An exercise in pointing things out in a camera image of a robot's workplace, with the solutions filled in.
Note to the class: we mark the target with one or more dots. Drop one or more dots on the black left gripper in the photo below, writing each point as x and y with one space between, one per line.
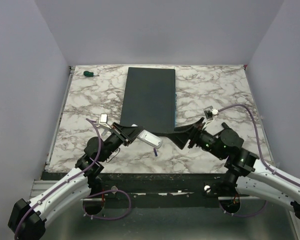
125 134

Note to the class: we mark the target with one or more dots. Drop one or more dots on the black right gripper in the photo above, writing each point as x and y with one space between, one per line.
182 134

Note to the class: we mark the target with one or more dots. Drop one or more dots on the white remote control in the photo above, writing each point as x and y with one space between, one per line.
140 133

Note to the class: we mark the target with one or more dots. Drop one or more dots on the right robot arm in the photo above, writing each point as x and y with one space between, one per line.
247 173

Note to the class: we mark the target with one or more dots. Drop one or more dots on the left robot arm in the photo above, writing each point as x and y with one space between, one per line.
30 218

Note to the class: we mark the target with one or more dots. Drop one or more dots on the black plastic clip part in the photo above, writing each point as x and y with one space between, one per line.
225 126

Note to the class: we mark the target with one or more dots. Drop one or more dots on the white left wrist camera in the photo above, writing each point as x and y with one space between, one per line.
103 121

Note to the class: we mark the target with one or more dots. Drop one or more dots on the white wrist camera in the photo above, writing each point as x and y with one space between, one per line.
103 121
210 114

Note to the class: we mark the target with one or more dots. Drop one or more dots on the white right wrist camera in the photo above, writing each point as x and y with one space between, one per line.
210 114

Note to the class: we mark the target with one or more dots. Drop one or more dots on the dark network switch box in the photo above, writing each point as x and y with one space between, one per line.
150 99

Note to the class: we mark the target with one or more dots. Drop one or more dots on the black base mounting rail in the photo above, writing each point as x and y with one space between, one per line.
160 190

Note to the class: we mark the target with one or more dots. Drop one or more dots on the green handled screwdriver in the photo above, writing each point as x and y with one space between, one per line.
90 74

